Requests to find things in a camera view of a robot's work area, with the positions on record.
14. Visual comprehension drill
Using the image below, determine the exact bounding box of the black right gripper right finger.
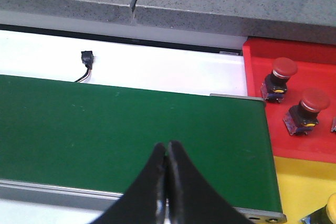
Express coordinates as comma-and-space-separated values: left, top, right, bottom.
167, 141, 252, 223

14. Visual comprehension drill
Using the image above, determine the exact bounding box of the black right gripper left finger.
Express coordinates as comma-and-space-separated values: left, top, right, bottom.
92, 143, 166, 224

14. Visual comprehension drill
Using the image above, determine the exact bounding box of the red mushroom push button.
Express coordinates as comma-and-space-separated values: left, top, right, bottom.
283, 88, 330, 136
260, 57, 298, 103

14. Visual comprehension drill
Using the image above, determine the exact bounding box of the green conveyor belt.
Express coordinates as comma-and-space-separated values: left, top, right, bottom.
1, 75, 282, 212

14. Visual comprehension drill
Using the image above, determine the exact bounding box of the yellow plastic tray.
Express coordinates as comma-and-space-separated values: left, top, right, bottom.
275, 156, 335, 223

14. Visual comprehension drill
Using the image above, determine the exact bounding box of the small black sensor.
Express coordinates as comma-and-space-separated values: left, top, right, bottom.
81, 51, 94, 69

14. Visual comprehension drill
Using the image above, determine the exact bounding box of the red plastic tray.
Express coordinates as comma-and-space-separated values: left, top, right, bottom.
243, 38, 335, 163

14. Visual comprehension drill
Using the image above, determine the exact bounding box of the right grey stone slab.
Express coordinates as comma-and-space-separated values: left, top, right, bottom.
135, 0, 335, 45

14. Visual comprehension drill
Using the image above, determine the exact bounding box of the black sensor cable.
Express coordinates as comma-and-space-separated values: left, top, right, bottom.
74, 66, 93, 83

